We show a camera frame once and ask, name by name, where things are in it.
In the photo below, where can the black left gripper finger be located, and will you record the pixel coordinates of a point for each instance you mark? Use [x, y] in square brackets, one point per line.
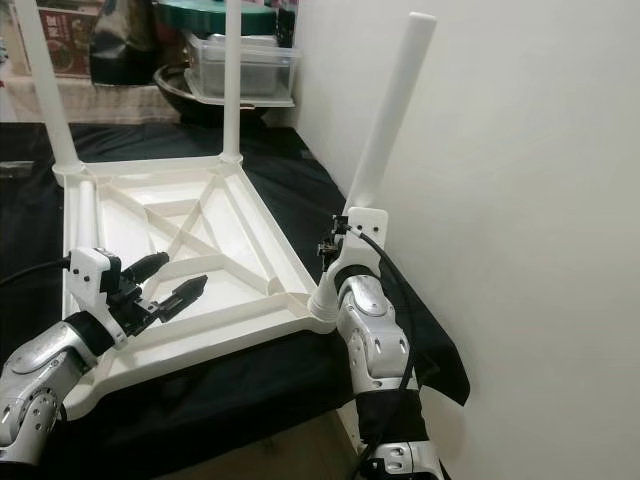
[146, 267]
[185, 295]

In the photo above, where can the white plastic children table top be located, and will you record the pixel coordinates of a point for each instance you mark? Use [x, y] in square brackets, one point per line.
[220, 310]

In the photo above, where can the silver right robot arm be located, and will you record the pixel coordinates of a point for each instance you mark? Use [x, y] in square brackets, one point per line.
[375, 340]

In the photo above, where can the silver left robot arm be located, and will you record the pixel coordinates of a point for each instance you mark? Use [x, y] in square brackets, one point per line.
[40, 380]

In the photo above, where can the black round wok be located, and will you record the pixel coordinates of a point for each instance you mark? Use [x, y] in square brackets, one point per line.
[180, 102]

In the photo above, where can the clear plastic storage container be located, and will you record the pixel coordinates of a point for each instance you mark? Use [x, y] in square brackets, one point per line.
[260, 65]

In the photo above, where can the black plastic bag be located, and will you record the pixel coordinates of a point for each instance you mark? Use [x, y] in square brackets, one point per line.
[125, 45]

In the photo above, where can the red printed carton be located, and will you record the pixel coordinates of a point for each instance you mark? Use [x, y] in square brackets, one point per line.
[75, 45]

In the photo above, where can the green round pot lid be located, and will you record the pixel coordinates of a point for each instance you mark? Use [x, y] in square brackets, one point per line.
[200, 15]

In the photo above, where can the clear bin with orange lid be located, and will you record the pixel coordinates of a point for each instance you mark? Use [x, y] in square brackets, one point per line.
[8, 30]

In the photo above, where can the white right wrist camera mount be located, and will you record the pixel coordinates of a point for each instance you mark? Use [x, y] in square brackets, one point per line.
[360, 235]

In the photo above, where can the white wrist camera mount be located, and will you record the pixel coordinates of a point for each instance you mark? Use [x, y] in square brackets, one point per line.
[360, 235]
[95, 275]

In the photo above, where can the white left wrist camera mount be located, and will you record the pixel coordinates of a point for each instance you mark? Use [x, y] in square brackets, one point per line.
[95, 275]

